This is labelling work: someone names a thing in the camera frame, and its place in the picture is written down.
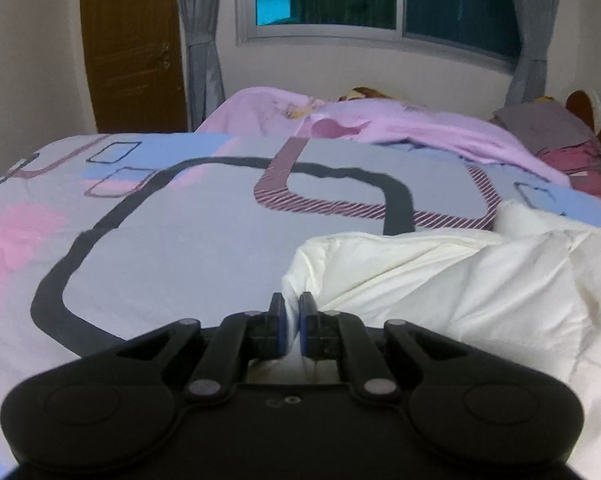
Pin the grey curtain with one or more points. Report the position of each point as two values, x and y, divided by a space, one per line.
532 25
200 40

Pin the brown wooden door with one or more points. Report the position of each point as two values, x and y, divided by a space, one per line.
130 45

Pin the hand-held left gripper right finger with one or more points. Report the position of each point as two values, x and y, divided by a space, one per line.
304 327

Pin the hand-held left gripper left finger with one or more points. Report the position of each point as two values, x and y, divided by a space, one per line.
279 327

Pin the bed with patterned sheet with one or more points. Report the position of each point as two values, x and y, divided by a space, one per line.
190 225

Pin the red and white headboard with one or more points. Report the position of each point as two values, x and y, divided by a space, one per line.
595 110

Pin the pile of folded clothes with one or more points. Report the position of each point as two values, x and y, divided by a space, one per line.
570 145

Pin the white quilted duvet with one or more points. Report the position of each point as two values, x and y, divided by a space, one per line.
480 285

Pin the pink blanket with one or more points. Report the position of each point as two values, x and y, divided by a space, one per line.
405 125

